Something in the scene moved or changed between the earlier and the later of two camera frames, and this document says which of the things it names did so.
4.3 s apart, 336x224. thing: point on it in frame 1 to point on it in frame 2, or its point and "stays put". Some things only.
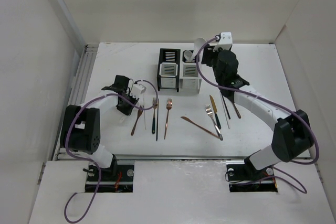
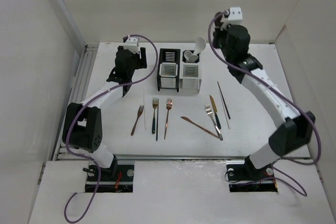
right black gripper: [208, 51] to [217, 33]
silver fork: [209, 112] stays put
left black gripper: [127, 110] to [137, 56]
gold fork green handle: [154, 104] stays put
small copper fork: [139, 113] stays put
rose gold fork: [169, 105] stays put
